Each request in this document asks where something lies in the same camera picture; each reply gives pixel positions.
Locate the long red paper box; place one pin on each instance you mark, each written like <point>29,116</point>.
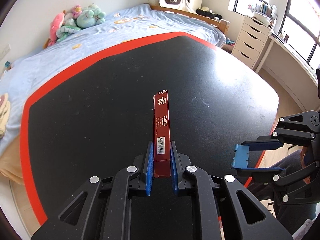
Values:
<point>161,135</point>

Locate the white tote bag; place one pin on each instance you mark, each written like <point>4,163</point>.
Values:
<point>182,5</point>

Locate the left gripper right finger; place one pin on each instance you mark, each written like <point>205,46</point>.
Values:
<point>191,181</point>

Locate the red black table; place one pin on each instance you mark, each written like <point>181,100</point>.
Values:
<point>94,117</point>

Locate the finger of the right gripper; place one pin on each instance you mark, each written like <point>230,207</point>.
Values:
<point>260,173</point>
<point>261,145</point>

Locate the bed with blue sheet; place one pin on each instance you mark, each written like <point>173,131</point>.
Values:
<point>30,72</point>

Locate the white drawer cabinet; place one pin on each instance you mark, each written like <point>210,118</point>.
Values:
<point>251,41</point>

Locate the striped green plush toy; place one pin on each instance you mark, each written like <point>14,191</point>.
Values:
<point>70,27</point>

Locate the pink plush toy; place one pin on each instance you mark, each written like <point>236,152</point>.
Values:
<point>54,26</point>

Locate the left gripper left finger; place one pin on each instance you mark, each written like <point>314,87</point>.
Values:
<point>132,181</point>

